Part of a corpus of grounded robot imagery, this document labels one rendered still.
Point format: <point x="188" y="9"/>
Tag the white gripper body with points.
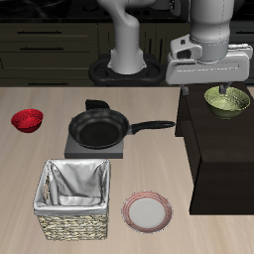
<point x="211" y="68"/>

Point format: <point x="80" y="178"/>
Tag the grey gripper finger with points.
<point x="226" y="87"/>
<point x="185" y="90"/>

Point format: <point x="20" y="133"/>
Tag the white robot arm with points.
<point x="127" y="39"/>

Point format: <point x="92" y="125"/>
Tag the green bowl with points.
<point x="227" y="101"/>

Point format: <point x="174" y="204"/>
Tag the white-lined wicker basket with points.
<point x="72" y="198"/>

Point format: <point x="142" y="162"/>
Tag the red bowl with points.
<point x="27" y="120"/>

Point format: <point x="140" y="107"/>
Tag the dark wooden cabinet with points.
<point x="221" y="155"/>

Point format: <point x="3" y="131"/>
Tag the black frying pan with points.
<point x="99" y="129"/>

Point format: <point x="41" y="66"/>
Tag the dark grey stove plate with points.
<point x="74" y="150"/>

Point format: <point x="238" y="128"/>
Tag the white plate with red rim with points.
<point x="147" y="212"/>

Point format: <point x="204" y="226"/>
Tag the dark kitchen cupboards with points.
<point x="49" y="49"/>

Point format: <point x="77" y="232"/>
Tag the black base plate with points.
<point x="127" y="73"/>

